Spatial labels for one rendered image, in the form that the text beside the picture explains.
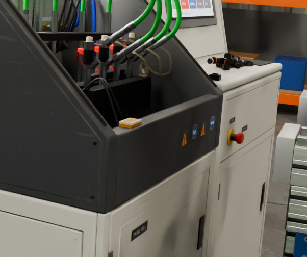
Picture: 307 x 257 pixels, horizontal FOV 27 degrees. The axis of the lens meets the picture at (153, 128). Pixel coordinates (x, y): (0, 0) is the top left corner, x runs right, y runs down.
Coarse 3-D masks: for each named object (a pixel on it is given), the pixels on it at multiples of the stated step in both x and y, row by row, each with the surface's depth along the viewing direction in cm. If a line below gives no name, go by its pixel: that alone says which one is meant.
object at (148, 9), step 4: (24, 0) 169; (28, 0) 170; (152, 0) 153; (24, 4) 169; (28, 4) 170; (148, 4) 154; (152, 4) 154; (24, 8) 170; (148, 8) 154; (24, 12) 170; (28, 12) 170; (144, 12) 155; (148, 12) 155; (140, 16) 156; (144, 16) 155; (136, 20) 156; (140, 20) 156; (136, 24) 157
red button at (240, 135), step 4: (232, 128) 200; (232, 132) 200; (228, 136) 198; (232, 136) 199; (236, 136) 198; (240, 136) 197; (228, 140) 198; (232, 140) 199; (236, 140) 198; (240, 140) 197; (228, 144) 199
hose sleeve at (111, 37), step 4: (128, 24) 157; (132, 24) 157; (124, 28) 158; (128, 28) 157; (132, 28) 157; (116, 32) 159; (120, 32) 158; (124, 32) 158; (128, 32) 158; (112, 36) 160; (116, 36) 159; (120, 36) 159; (112, 40) 160; (116, 40) 160
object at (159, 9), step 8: (56, 0) 175; (160, 0) 162; (56, 8) 175; (160, 8) 162; (56, 16) 175; (160, 16) 162; (56, 24) 176; (56, 32) 177; (152, 32) 164; (136, 40) 167; (144, 40) 165; (128, 48) 167; (136, 48) 167; (120, 56) 169
